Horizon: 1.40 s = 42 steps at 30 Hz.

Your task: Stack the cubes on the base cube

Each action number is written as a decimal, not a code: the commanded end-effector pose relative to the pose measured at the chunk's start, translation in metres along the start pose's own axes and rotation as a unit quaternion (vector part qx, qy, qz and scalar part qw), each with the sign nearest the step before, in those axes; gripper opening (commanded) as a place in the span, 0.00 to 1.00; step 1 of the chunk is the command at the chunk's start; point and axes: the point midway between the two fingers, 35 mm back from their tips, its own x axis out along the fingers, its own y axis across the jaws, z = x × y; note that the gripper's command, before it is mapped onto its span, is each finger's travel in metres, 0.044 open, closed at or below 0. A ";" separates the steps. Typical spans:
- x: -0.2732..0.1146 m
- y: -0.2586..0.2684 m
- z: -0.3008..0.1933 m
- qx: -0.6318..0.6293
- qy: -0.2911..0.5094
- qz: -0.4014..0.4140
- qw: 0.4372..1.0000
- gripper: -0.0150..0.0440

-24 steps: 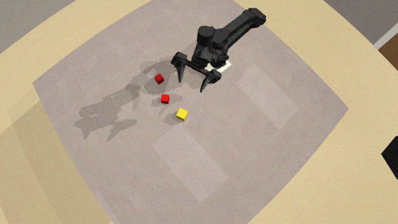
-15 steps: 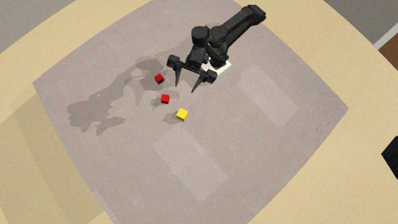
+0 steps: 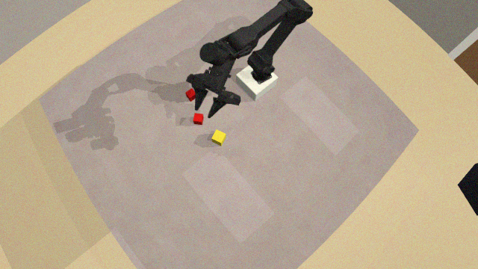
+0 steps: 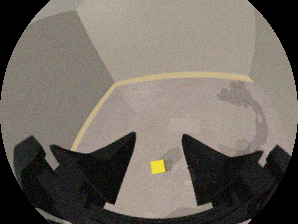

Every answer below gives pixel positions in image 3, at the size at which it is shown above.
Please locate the red cube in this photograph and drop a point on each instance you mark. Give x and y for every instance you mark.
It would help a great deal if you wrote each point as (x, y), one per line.
(198, 118)
(190, 94)

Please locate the yellow cube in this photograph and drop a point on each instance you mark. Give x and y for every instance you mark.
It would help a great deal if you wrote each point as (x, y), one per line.
(218, 137)

